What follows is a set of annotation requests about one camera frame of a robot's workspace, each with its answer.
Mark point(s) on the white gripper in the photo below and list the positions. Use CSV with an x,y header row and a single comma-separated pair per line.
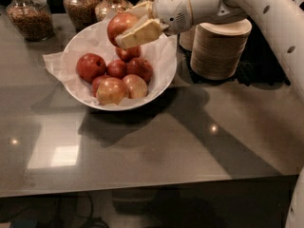
x,y
171,12

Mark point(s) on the red yellow apple with sticker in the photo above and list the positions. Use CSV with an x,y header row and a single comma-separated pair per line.
x,y
119,24

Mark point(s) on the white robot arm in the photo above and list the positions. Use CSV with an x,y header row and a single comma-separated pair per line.
x,y
280,21

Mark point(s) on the red apple top back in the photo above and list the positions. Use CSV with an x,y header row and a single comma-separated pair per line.
x,y
128,54

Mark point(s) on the red apple right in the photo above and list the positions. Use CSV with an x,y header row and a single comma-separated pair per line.
x,y
141,67

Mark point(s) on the pale apple front right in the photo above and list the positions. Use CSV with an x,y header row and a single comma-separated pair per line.
x,y
136,85

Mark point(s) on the white bowl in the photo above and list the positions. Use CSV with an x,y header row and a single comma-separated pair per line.
x,y
166,70

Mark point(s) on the red apple left back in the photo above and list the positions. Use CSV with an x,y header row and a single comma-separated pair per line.
x,y
90,66

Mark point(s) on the yellow red apple front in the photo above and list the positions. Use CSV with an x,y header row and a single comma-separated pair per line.
x,y
111,91

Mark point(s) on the small red apple hidden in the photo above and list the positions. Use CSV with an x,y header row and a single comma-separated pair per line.
x,y
96,82

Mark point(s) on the white paper liner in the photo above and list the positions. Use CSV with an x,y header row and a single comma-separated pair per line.
x,y
85,45

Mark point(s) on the back stack paper bowls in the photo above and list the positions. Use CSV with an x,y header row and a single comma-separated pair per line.
x,y
186,40

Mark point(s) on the stack paper bowls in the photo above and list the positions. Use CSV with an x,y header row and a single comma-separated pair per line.
x,y
217,49
186,40

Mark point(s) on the front stack paper bowls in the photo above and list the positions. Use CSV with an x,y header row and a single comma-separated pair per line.
x,y
217,49

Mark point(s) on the glass jar far left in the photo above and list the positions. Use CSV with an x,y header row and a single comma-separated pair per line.
x,y
31,18

